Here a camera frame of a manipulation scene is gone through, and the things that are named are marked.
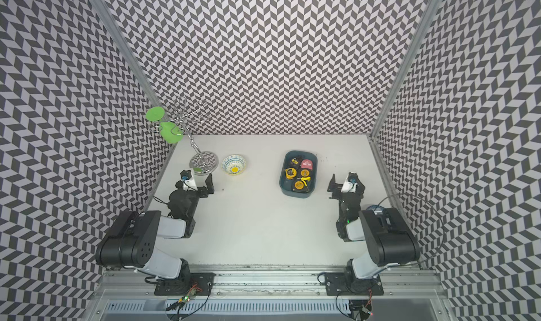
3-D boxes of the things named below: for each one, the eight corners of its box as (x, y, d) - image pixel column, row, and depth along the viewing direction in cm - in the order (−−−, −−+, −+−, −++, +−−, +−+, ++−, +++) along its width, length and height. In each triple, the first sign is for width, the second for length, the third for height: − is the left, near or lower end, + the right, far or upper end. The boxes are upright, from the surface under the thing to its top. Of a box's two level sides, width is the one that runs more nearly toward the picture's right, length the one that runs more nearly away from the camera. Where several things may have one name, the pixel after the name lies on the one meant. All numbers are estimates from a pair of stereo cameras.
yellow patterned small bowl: (222, 174, 104) (220, 169, 100) (225, 159, 110) (223, 154, 107) (244, 174, 104) (243, 169, 100) (246, 159, 110) (245, 154, 107)
